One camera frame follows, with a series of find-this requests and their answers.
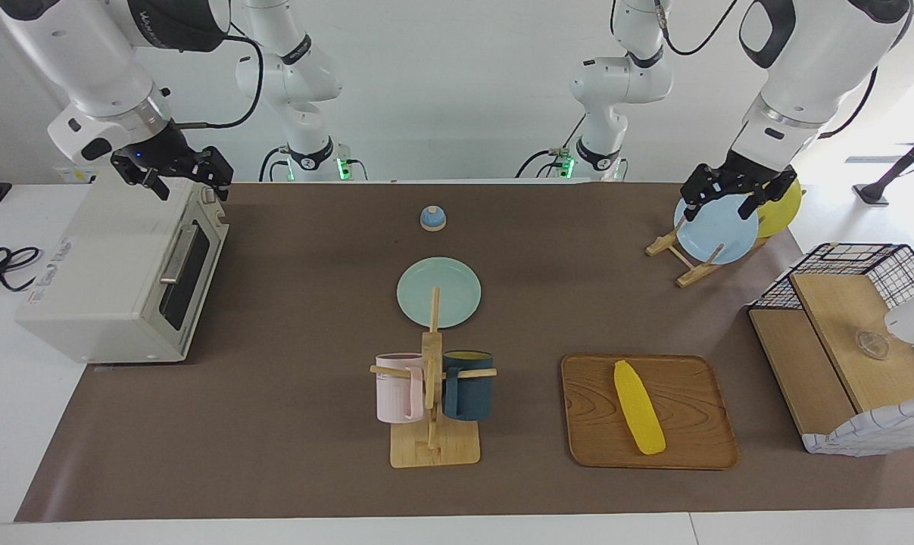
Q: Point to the yellow plate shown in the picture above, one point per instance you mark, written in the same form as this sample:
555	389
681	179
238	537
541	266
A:
778	216

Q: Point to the white toaster oven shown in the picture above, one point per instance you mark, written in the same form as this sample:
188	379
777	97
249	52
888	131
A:
101	257

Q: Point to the wooden mug tree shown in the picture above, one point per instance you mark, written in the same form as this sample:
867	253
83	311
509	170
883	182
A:
434	450

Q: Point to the wooden step shelf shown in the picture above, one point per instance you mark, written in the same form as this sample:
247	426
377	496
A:
843	318

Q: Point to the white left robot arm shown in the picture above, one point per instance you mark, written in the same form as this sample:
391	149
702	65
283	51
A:
820	68

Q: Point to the pink mug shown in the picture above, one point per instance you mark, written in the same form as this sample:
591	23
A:
396	393

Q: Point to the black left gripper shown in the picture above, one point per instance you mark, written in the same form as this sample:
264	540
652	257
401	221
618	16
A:
740	175

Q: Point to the oven door glass window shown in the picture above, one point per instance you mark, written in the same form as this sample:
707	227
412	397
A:
188	284

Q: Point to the yellow corn cob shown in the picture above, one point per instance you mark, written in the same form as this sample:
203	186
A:
638	409

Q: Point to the small clear glass dish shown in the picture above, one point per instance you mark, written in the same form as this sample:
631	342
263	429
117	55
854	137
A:
873	346

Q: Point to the white power box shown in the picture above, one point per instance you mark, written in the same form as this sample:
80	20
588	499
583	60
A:
70	175

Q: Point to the light green plate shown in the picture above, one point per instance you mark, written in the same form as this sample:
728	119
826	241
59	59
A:
419	295

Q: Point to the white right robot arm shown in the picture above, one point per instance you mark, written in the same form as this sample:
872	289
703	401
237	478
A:
85	68

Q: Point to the wooden plate rack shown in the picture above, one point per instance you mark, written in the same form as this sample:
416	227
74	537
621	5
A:
691	276

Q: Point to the dark blue mug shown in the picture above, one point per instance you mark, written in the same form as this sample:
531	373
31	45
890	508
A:
468	397

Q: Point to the brown table mat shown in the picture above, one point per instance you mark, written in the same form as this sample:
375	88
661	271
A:
275	439

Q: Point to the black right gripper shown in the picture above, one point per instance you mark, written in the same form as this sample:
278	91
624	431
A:
161	155

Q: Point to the brown wooden tray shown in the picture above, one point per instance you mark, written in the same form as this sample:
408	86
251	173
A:
691	416

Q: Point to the light blue plate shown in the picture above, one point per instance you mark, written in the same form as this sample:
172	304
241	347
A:
718	235

